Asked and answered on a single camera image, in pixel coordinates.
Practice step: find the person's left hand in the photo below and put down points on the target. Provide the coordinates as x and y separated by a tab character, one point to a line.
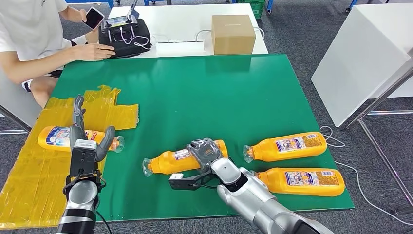
83	15

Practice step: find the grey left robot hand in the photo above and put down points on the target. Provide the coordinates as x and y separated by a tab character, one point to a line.
79	132

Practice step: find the person's right hand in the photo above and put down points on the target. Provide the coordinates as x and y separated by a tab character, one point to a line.
93	52

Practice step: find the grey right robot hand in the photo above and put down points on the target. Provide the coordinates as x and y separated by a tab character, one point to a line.
206	151

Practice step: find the smartphone with white case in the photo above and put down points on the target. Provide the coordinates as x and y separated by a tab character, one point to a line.
93	17

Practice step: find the orange detergent bottle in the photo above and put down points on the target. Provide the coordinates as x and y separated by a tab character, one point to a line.
55	139
277	184
267	151
167	163

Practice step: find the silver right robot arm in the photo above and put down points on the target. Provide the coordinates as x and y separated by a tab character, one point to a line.
258	200

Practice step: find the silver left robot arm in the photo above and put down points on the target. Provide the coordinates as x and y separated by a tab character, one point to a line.
80	200

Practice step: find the black carry bag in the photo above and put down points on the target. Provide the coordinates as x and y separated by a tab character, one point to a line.
125	48

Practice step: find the black remote controller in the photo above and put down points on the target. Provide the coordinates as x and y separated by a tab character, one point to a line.
119	21

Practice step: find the person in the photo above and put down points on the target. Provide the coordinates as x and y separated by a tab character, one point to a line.
29	29

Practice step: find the green table mat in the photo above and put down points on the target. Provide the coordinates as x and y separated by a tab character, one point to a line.
193	97

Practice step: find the metal table leg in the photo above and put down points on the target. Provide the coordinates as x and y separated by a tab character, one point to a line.
14	118

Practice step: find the yellow taped cardboard sheet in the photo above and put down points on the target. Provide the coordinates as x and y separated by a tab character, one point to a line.
32	181

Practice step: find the white side table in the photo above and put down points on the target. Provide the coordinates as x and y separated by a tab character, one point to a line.
13	103
361	58

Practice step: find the white power strip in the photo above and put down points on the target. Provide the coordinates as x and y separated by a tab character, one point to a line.
179	47

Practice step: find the brown cardboard box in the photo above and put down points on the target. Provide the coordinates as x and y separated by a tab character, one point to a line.
232	35

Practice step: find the green plastic crate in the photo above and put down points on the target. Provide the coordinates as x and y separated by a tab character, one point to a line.
256	8

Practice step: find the blue cart leg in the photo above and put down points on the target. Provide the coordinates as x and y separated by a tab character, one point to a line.
270	5
351	5

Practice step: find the blue cart frame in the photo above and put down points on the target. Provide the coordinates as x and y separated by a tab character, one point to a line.
90	1

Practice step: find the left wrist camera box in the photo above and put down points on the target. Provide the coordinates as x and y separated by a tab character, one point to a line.
84	161

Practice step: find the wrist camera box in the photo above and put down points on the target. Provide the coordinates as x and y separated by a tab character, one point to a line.
180	184
84	161

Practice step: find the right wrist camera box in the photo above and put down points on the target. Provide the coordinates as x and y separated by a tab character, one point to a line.
180	184

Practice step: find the metal stand frame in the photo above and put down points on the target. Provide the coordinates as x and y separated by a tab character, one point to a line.
380	154

